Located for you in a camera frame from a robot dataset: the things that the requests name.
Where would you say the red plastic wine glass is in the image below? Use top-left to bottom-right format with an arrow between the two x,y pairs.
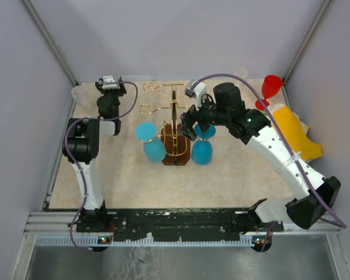
261,75 -> 284,107

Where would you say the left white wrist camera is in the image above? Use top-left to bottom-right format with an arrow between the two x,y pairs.
97,75 -> 120,90

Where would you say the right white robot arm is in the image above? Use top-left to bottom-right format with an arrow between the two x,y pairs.
179,80 -> 341,231

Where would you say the patterned yellow cloth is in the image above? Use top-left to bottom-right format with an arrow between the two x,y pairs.
268,103 -> 323,162

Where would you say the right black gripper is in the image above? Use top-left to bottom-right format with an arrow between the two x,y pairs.
178,92 -> 230,141

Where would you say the left aluminium corner post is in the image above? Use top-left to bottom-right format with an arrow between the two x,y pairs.
20,0 -> 79,87

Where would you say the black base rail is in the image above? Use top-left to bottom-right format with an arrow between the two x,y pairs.
26,206 -> 339,253

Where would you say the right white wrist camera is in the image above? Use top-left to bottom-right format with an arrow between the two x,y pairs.
185,80 -> 207,111

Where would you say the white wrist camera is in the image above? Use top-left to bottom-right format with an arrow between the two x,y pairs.
97,75 -> 120,90
185,80 -> 207,111

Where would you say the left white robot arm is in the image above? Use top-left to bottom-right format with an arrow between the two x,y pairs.
62,76 -> 127,232

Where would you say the gold wire glass rack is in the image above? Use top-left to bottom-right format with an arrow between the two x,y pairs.
139,83 -> 191,166

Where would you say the blue wine glass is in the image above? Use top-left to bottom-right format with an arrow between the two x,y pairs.
191,124 -> 216,165
135,122 -> 166,163

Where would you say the right aluminium corner post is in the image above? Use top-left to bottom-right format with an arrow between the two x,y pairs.
282,0 -> 333,82

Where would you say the aluminium corner post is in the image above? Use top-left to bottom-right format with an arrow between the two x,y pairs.
20,0 -> 79,87
282,0 -> 333,82

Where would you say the clear wine glass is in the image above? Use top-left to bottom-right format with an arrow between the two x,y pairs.
71,85 -> 90,107
235,68 -> 248,79

